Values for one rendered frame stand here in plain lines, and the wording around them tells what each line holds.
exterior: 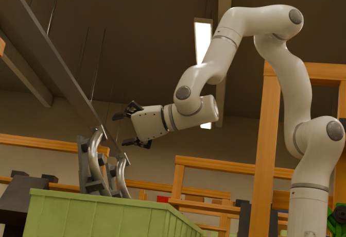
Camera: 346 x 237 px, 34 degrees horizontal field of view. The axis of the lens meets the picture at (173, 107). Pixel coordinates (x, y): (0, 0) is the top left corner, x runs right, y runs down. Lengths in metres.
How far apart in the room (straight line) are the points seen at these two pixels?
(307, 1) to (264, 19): 6.02
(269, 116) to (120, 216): 1.47
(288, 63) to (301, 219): 0.51
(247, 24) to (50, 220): 0.87
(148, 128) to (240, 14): 0.48
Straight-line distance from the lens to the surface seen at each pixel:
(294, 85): 1.90
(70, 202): 1.65
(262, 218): 2.79
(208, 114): 1.70
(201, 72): 1.69
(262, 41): 1.98
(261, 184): 2.82
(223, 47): 1.81
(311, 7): 8.05
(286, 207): 2.89
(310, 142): 1.83
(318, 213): 1.83
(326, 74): 2.99
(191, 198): 9.44
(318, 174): 1.84
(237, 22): 1.86
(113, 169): 2.10
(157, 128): 1.75
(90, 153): 1.75
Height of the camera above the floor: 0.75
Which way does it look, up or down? 17 degrees up
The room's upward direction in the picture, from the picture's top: 8 degrees clockwise
